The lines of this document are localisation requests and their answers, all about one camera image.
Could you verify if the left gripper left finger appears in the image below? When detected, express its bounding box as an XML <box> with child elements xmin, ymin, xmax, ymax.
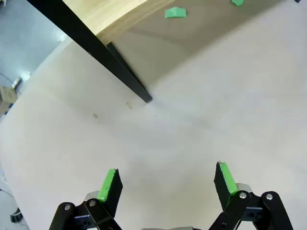
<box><xmin>49</xmin><ymin>168</ymin><xmax>123</xmax><ymax>230</ymax></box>

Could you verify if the brown cardboard box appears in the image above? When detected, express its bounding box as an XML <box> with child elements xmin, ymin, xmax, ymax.
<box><xmin>0</xmin><ymin>85</ymin><xmax>19</xmax><ymax>113</ymax></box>

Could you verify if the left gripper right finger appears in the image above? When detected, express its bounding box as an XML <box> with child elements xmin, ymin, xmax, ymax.
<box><xmin>208</xmin><ymin>161</ymin><xmax>295</xmax><ymax>230</ymax></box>

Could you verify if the black frame wooden shelf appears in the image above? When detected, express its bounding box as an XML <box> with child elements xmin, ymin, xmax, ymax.
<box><xmin>26</xmin><ymin>0</ymin><xmax>179</xmax><ymax>104</ymax></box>

